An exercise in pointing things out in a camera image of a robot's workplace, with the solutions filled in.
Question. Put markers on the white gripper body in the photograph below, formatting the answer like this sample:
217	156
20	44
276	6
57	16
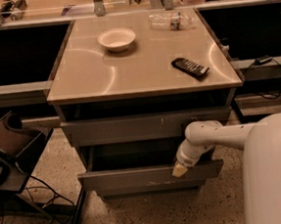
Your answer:
185	159

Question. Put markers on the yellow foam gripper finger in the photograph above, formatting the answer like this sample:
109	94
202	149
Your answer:
179	169

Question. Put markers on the grey drawer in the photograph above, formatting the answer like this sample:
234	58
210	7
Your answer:
105	193
128	165
103	131

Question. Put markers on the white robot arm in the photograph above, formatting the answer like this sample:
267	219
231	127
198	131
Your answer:
201	136

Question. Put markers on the grey bottom drawer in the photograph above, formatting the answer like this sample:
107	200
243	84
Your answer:
105	193

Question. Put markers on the grey top drawer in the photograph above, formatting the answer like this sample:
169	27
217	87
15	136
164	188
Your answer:
103	131

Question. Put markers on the grey drawer cabinet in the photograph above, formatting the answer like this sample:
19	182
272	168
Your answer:
92	82

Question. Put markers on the black snack bar packet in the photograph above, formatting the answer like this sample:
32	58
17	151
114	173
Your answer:
189	67

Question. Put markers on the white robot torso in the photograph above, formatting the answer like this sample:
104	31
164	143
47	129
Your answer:
262	172

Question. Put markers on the black power adapter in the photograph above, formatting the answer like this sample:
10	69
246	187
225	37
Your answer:
263	60

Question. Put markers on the clear plastic water bottle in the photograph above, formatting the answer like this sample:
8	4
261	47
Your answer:
170	21

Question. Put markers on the white paper bowl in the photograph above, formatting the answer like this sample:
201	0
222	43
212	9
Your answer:
116	40

